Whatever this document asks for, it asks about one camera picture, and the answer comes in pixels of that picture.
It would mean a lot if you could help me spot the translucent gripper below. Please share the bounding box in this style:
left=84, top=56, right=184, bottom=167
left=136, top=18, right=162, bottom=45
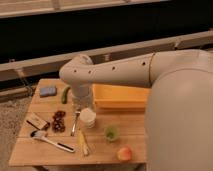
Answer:
left=71, top=85, right=93, bottom=136

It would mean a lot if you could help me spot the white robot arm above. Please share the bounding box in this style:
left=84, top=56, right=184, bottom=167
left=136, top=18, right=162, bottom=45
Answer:
left=59, top=49, right=213, bottom=171

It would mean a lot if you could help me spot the yellow tray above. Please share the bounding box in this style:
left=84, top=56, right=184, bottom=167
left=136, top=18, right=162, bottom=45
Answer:
left=93, top=84, right=149, bottom=109

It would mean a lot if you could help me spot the white cup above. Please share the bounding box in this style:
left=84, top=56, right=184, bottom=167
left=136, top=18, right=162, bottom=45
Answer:
left=80, top=108, right=96, bottom=128

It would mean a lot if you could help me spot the green cucumber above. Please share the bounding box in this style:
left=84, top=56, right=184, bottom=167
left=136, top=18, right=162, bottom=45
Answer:
left=61, top=86, right=70, bottom=104

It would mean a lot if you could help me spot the wooden table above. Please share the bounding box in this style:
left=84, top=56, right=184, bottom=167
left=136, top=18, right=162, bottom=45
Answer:
left=8, top=78, right=148, bottom=171

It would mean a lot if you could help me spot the yellow corn cob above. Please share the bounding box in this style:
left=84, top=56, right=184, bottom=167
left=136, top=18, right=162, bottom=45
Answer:
left=78, top=130, right=89, bottom=156

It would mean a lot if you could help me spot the green small cup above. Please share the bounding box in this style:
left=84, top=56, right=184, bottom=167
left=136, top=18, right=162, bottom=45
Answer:
left=104, top=125, right=119, bottom=142

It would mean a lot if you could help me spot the small brown box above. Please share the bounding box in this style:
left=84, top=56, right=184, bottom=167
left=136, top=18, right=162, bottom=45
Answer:
left=26, top=113, right=49, bottom=130

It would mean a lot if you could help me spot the red yellow apple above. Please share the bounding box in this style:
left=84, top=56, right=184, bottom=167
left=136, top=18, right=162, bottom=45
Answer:
left=117, top=147, right=132, bottom=162

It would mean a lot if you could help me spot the white spatula black handle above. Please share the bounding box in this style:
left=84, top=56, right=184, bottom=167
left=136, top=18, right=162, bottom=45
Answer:
left=30, top=130, right=75, bottom=153

